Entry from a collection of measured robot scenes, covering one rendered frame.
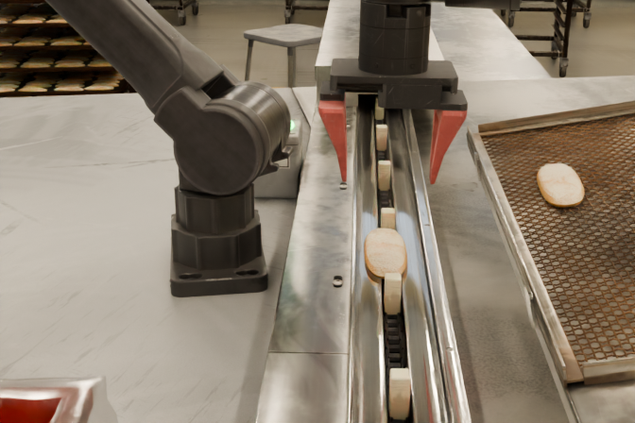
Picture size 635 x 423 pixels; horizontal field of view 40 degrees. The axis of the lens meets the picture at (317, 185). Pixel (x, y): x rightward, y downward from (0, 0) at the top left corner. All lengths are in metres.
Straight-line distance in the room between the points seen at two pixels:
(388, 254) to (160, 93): 0.24
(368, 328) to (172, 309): 0.19
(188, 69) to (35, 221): 0.30
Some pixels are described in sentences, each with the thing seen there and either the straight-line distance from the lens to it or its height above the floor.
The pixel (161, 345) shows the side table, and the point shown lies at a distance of 0.71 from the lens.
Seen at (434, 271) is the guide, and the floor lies 0.86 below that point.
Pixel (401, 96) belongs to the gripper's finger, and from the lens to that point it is 0.70.
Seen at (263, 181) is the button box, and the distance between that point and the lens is 0.98.
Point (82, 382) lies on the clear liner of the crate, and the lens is 0.48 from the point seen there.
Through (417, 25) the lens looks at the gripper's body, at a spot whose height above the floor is 1.06.
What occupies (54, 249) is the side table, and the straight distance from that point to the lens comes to 0.90.
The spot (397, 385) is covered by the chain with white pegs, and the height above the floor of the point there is 0.86.
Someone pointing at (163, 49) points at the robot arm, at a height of 1.03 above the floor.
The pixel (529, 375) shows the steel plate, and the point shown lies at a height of 0.82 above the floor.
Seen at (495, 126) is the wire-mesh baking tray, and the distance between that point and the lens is 1.00.
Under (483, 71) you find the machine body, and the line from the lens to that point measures 1.65.
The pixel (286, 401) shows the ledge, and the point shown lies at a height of 0.86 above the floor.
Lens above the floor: 1.18
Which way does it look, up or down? 20 degrees down
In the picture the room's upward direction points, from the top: straight up
